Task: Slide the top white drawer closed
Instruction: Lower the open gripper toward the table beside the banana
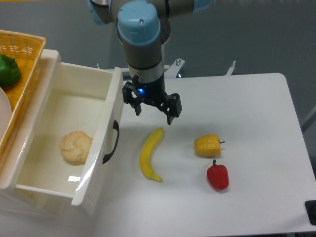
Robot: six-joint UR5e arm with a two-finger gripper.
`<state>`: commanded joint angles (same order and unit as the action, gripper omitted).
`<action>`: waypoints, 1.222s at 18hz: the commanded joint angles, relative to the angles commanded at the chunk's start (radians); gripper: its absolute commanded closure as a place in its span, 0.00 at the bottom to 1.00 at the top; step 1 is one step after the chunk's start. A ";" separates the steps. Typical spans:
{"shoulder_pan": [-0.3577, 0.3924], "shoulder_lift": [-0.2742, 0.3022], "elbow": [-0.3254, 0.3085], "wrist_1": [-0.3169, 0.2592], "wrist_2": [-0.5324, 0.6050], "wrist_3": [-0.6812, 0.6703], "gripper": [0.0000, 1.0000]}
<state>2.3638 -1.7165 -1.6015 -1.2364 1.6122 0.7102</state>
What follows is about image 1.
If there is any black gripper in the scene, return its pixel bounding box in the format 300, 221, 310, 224
122, 73, 182, 125

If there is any white drawer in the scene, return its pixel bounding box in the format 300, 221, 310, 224
15, 63, 123, 215

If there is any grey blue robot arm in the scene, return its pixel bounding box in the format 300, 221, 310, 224
87, 0, 211, 124

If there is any white drawer cabinet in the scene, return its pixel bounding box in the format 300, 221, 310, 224
0, 49, 61, 215

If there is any yellow banana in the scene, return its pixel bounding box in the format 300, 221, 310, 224
139, 127, 164, 183

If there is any yellow bell pepper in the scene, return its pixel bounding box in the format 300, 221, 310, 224
194, 134, 225, 157

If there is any beige bread roll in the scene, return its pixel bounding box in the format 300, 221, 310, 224
59, 131, 93, 163

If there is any red bell pepper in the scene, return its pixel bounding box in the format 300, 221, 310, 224
206, 159, 229, 190

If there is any yellow woven basket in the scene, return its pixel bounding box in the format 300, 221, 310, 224
0, 30, 46, 153

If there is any green bell pepper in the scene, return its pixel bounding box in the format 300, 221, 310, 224
0, 54, 21, 88

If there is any white plate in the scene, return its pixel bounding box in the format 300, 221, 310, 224
0, 88, 12, 138

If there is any black corner object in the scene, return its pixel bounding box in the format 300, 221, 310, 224
305, 200, 316, 226

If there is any black top drawer handle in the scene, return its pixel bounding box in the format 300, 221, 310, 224
102, 119, 120, 164

